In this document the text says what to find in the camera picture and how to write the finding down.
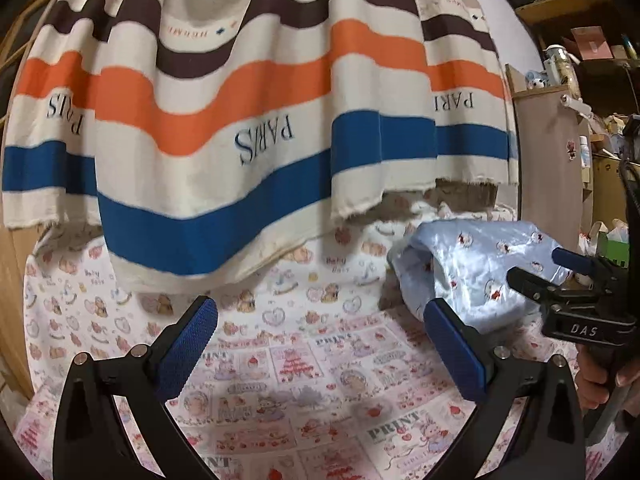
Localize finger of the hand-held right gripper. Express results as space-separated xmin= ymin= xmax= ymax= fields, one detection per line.
xmin=551 ymin=248 xmax=610 ymax=283
xmin=506 ymin=266 xmax=557 ymax=312

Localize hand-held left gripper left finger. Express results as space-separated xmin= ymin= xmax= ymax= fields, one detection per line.
xmin=52 ymin=296 xmax=218 ymax=480

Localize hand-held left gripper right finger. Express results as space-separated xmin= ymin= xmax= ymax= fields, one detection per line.
xmin=422 ymin=297 xmax=586 ymax=480

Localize light blue satin pants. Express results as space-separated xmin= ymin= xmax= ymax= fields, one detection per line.
xmin=387 ymin=217 xmax=576 ymax=333

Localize person's right hand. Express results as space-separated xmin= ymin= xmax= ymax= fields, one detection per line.
xmin=575 ymin=344 xmax=640 ymax=411

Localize green crate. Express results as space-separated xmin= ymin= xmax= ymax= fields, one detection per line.
xmin=597 ymin=232 xmax=632 ymax=267

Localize white plastic bag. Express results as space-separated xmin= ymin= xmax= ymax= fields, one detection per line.
xmin=579 ymin=219 xmax=630 ymax=257

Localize cardboard box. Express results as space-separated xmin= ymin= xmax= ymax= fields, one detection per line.
xmin=591 ymin=151 xmax=627 ymax=222

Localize wooden cabinet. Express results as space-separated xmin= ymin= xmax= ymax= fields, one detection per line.
xmin=505 ymin=62 xmax=596 ymax=261

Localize printed bed sheet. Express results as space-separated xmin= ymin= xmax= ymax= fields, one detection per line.
xmin=12 ymin=200 xmax=591 ymax=480

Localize pink box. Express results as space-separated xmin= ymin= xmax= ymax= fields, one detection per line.
xmin=570 ymin=26 xmax=615 ymax=62

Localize cluttered wooden shelf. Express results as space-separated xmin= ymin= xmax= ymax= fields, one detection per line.
xmin=515 ymin=0 xmax=640 ymax=111

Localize striped curtain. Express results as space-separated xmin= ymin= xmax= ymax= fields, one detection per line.
xmin=0 ymin=0 xmax=521 ymax=293

